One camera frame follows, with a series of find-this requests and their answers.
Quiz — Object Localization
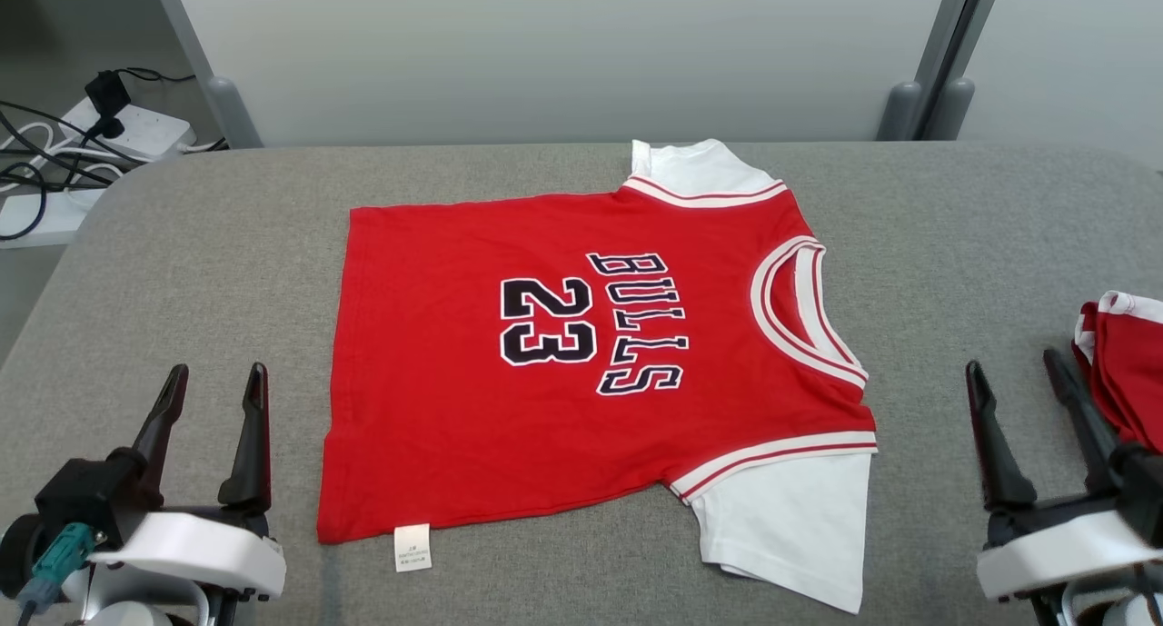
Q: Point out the red shorts with white stripes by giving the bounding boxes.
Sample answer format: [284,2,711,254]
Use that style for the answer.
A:
[1072,290,1163,454]

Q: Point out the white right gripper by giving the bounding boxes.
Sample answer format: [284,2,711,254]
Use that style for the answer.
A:
[965,347,1163,604]

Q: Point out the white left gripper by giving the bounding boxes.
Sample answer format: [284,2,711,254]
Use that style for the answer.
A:
[86,363,287,601]

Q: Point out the red white-sleeved Bulls jersey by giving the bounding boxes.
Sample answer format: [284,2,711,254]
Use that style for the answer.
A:
[316,138,880,615]

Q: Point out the white power cable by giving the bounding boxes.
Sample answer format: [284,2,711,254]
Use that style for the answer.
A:
[0,122,124,189]

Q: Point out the left arm teal-plug black cable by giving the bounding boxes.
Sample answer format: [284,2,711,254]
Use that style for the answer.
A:
[16,522,106,626]

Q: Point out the grey partition post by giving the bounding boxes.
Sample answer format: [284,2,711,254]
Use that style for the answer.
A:
[877,0,978,143]
[145,0,264,150]
[922,0,1009,143]

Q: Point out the black plug adapter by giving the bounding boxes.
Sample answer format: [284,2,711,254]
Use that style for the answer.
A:
[84,69,134,142]

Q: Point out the grey fabric sofa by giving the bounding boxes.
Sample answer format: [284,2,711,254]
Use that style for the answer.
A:
[0,140,1163,626]

